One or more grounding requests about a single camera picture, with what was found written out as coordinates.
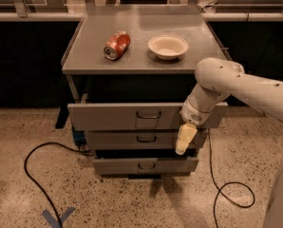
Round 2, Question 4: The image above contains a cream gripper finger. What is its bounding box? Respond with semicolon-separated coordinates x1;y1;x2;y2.
176;123;198;155

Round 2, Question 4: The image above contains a grey top drawer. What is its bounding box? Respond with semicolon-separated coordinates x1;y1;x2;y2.
67;103;182;131

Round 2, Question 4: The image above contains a grey drawer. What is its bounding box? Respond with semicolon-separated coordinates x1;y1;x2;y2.
93;157;198;175
67;103;182;131
84;128;209;151

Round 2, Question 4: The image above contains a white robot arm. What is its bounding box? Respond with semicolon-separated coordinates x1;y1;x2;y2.
176;58;283;228

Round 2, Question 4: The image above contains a grey middle drawer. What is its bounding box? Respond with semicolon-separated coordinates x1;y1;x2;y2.
84;128;209;151

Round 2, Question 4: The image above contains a grey drawer cabinet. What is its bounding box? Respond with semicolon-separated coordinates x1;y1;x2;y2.
61;5;233;179

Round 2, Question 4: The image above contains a grey bottom drawer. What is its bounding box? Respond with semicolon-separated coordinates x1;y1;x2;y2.
93;157;198;175

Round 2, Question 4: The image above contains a white paper bowl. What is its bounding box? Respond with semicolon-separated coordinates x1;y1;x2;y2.
148;35;189;61

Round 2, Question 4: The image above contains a crushed red soda can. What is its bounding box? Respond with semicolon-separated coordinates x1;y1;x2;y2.
104;30;131;60

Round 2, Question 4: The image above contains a dark background counter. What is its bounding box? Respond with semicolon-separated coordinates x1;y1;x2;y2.
0;21;283;107

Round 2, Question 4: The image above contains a black floor cable right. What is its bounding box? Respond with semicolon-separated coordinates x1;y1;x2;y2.
207;129;256;228

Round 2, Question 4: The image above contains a black floor cable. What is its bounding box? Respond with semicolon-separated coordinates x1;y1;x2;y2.
207;129;256;228
23;142;95;228

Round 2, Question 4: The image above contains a black floor cable left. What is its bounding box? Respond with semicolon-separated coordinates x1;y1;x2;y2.
23;142;95;228

